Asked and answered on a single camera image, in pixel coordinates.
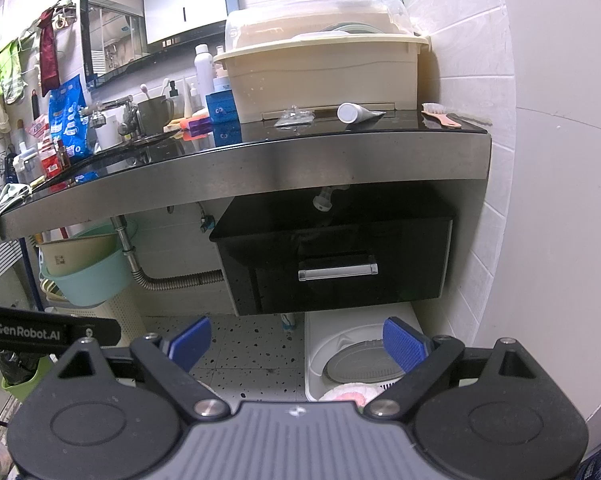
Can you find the green rubber gloves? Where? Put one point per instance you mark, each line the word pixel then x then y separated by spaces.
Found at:
pixel 8 72

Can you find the pale green towel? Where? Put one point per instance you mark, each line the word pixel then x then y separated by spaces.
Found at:
pixel 5 205

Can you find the red hanging cloth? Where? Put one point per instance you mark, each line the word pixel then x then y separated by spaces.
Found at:
pixel 49 55

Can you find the chrome faucet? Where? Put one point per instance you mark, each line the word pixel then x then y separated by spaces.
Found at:
pixel 120 115

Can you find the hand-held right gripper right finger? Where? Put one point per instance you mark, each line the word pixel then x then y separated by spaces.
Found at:
pixel 403 345

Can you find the wall mirror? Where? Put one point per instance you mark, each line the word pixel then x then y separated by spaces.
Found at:
pixel 130 20

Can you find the white toothpaste tube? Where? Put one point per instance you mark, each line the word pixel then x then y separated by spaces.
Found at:
pixel 353 112

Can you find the purple box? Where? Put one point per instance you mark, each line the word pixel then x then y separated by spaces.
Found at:
pixel 200 124

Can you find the beige plastic basin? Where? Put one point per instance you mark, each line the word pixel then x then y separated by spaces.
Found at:
pixel 75 255

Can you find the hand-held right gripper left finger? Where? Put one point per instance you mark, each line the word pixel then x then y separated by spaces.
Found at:
pixel 190 342

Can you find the wooden hair brush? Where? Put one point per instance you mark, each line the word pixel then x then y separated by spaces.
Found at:
pixel 443 117

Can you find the beige dish rack with lid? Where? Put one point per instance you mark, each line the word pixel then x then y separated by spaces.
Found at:
pixel 320 75

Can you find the corrugated metal drain pipe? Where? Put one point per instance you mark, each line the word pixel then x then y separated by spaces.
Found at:
pixel 170 282

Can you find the blue detergent bag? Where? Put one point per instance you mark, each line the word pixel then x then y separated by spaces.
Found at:
pixel 69 115

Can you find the water angle valve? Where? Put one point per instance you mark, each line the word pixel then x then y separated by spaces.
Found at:
pixel 208 221

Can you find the pink cloth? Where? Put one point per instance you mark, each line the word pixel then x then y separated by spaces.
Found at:
pixel 348 394

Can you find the white drain fitting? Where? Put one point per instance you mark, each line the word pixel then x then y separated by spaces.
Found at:
pixel 324 201

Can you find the blue box with eyes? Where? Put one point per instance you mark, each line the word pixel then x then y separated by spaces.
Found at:
pixel 221 107

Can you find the teal plastic basin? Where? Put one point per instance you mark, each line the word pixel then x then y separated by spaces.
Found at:
pixel 95 280

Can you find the grey-green mug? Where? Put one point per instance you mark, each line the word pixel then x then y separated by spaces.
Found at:
pixel 153 115

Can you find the clear plastic packet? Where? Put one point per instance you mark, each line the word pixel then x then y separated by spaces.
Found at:
pixel 293 117

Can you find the green waste bin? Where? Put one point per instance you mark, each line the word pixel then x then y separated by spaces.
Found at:
pixel 18 390

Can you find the red label bottles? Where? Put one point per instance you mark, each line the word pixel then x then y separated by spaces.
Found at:
pixel 53 157

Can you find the tall white bottle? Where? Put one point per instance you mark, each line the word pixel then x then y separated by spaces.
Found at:
pixel 203 72

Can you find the white perforated basket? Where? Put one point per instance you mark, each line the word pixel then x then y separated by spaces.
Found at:
pixel 125 322

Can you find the white slim tube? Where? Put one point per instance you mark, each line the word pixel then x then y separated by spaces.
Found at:
pixel 189 102

